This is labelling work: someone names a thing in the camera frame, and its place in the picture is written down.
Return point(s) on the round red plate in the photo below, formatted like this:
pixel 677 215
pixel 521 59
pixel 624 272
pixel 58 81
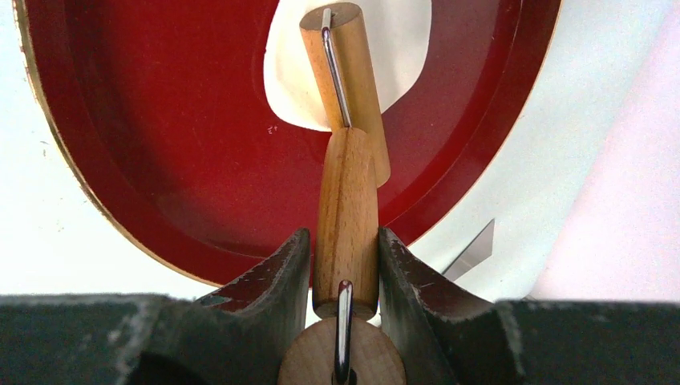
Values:
pixel 159 108

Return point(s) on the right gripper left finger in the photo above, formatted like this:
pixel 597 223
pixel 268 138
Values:
pixel 237 334

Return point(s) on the white dough ball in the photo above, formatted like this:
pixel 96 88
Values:
pixel 398 34

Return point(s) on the wooden dough roller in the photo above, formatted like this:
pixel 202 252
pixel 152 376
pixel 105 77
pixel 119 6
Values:
pixel 343 347

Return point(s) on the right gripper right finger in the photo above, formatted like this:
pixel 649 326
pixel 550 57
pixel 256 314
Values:
pixel 446 335

